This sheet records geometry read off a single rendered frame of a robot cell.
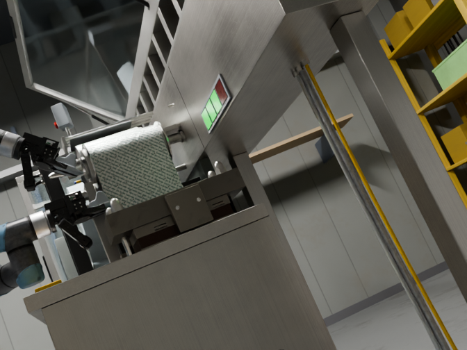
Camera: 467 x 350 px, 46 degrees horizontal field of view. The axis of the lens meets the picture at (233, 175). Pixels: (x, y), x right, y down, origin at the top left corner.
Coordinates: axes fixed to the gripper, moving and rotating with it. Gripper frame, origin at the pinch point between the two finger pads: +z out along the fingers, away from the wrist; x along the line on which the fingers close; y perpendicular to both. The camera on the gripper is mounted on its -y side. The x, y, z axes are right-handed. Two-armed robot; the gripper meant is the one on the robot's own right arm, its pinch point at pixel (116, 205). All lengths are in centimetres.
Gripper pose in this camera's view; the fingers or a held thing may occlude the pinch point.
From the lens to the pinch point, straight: 172.7
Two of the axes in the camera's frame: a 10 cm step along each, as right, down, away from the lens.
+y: -4.0, -9.0, 1.8
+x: -2.5, 2.9, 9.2
